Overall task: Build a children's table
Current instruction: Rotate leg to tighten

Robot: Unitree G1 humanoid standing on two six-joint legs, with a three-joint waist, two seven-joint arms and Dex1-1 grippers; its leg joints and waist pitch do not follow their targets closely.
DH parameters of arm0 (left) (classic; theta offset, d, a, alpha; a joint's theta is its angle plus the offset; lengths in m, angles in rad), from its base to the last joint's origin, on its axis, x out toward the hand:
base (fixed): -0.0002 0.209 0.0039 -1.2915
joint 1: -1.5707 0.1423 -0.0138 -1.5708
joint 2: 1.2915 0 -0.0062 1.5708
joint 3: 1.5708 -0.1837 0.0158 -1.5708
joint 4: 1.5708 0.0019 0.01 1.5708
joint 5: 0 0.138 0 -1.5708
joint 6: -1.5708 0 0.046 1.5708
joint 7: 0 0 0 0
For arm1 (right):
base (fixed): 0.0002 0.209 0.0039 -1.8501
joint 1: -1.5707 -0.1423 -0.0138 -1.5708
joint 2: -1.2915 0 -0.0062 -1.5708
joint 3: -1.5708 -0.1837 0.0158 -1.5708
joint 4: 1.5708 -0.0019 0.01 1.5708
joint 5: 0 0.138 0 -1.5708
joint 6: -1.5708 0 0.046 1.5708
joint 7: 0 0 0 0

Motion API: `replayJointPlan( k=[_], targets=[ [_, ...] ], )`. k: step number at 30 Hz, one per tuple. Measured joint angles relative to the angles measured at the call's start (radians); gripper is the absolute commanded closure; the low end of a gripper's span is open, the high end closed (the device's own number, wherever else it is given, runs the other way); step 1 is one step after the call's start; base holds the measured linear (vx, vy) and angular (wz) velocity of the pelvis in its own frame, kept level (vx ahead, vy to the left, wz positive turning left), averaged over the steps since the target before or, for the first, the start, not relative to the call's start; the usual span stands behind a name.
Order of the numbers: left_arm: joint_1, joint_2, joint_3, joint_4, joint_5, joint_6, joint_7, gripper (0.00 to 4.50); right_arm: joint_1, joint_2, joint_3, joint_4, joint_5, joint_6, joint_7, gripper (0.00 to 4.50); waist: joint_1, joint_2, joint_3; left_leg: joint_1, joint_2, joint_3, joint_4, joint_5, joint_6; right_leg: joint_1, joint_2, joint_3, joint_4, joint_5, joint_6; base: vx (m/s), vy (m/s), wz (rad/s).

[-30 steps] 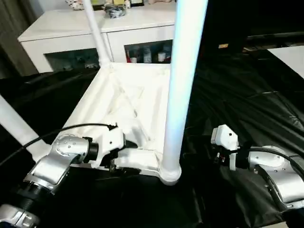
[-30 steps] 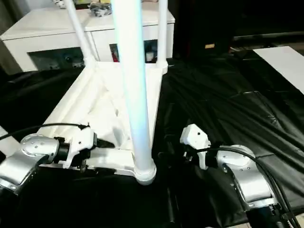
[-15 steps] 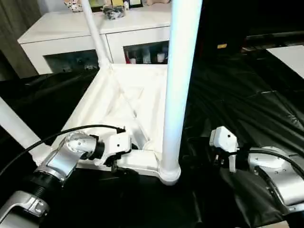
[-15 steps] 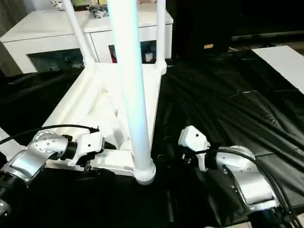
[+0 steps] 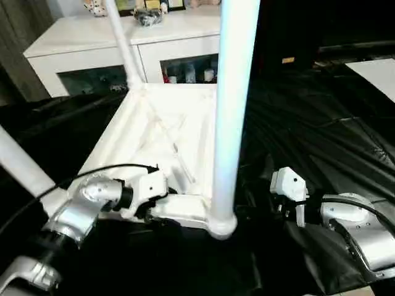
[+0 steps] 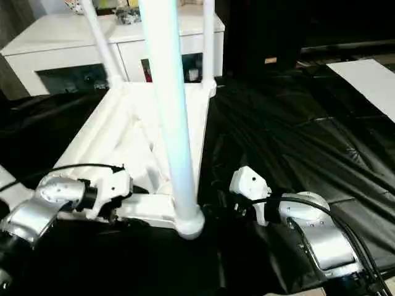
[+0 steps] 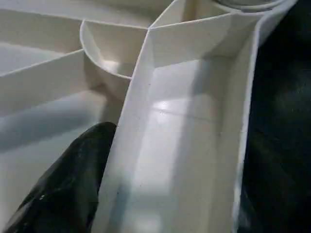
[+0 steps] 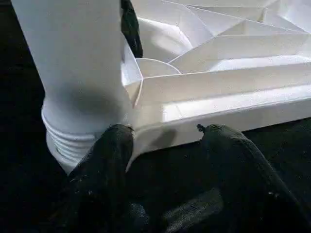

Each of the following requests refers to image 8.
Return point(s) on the white plastic table top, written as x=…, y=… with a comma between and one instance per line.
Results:
x=218, y=80

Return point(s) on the white plastic table leg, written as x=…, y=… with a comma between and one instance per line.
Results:
x=73, y=60

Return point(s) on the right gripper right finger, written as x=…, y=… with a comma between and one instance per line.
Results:
x=243, y=184

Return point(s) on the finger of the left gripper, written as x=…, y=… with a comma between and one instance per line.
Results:
x=131, y=29

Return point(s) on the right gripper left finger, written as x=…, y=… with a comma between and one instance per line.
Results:
x=97, y=184

